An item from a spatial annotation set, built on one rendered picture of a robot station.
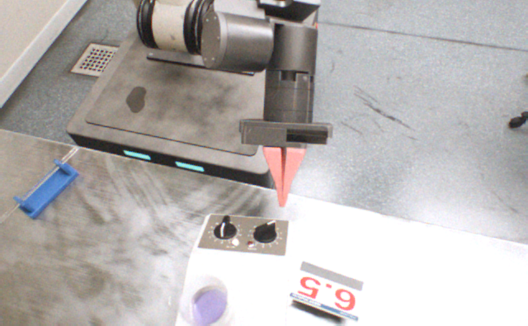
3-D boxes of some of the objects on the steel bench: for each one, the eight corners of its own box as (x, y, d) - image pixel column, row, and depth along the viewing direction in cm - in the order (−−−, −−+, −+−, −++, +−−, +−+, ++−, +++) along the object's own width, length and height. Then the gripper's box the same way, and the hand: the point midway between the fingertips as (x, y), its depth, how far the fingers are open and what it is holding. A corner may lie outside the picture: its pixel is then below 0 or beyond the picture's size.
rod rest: (68, 164, 65) (57, 153, 62) (80, 173, 64) (69, 163, 61) (21, 209, 61) (7, 200, 58) (33, 219, 60) (20, 210, 57)
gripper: (333, 77, 45) (325, 201, 47) (251, 73, 47) (245, 195, 49) (337, 73, 39) (327, 218, 41) (240, 68, 40) (234, 210, 42)
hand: (283, 198), depth 44 cm, fingers closed
